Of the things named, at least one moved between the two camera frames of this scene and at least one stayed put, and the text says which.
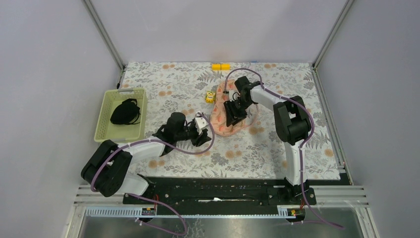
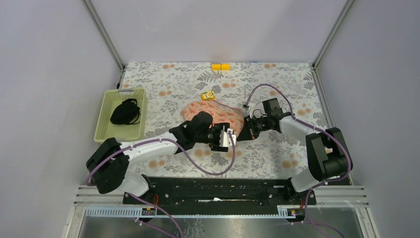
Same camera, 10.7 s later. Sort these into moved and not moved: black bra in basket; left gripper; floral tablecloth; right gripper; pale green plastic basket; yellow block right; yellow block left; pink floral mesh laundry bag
Moved: pink floral mesh laundry bag; right gripper; left gripper
Not moved: black bra in basket; yellow block right; floral tablecloth; yellow block left; pale green plastic basket
